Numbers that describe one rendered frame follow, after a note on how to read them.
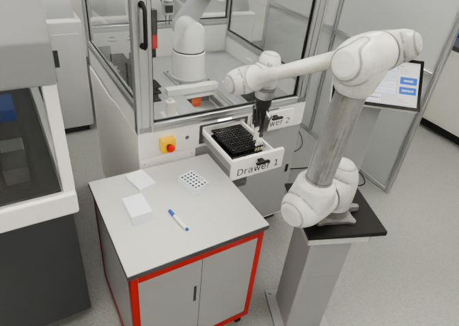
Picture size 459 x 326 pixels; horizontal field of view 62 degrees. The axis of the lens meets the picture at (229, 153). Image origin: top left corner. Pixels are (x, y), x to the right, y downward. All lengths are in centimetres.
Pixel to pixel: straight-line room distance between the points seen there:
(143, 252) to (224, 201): 45
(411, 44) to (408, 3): 179
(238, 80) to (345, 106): 47
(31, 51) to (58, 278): 110
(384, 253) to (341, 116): 174
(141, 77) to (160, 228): 64
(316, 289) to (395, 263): 93
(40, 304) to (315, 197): 139
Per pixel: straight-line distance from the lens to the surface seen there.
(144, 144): 186
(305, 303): 210
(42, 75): 133
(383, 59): 118
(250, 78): 152
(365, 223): 179
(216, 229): 161
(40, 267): 193
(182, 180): 179
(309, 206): 144
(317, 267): 189
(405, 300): 267
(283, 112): 220
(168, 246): 154
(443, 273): 295
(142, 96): 174
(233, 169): 173
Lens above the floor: 192
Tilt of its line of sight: 34 degrees down
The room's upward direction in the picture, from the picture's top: 6 degrees clockwise
